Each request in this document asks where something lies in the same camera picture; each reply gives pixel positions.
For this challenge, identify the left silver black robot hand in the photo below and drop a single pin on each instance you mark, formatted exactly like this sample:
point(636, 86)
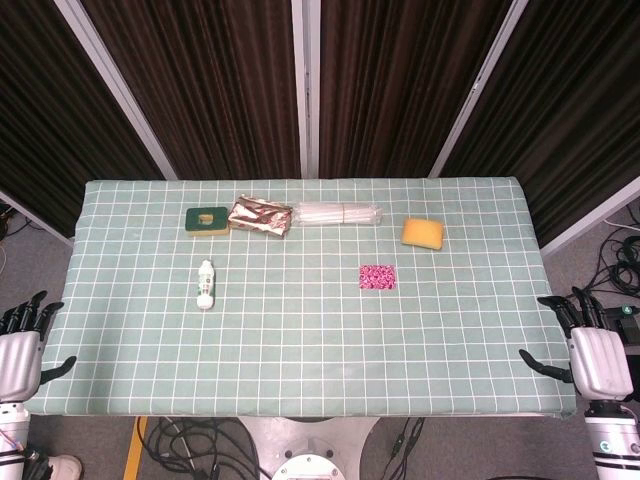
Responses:
point(17, 365)

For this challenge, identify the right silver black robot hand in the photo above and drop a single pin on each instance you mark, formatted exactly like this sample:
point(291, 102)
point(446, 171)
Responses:
point(600, 360)

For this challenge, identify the pink patterned square cloth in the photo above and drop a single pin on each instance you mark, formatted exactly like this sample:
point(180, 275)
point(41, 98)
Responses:
point(377, 277)

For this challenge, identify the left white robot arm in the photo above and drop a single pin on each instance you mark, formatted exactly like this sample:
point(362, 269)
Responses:
point(12, 430)

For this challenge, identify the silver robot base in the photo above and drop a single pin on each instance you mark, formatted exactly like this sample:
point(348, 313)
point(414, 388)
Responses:
point(305, 445)

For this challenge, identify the black foot pedal board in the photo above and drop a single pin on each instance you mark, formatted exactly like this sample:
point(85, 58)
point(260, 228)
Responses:
point(631, 325)

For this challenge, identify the white shoe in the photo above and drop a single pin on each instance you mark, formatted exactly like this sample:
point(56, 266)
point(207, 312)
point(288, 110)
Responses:
point(67, 468)

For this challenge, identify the yellow floor tape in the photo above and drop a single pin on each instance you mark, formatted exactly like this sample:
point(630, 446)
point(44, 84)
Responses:
point(135, 450)

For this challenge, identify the white bottle green label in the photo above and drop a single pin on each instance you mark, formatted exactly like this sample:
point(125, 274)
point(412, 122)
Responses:
point(206, 287)

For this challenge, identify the dark brown curtain panel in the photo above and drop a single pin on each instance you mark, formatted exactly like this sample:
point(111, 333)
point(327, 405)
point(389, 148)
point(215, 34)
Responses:
point(210, 85)
point(55, 110)
point(400, 85)
point(575, 115)

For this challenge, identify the green yellow sponge with hole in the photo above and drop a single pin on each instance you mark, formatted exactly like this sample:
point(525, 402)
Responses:
point(220, 222)

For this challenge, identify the gold red foil package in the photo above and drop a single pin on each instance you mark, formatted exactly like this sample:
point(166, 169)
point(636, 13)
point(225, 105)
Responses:
point(260, 218)

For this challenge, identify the green grid tablecloth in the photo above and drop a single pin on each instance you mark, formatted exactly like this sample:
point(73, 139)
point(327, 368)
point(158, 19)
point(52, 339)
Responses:
point(300, 340)

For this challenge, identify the clear bag of white straws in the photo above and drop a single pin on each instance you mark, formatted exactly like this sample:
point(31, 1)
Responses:
point(335, 215)

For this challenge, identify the white frame post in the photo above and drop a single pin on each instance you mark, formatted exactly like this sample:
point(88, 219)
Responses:
point(306, 90)
point(480, 90)
point(120, 95)
point(35, 217)
point(590, 222)

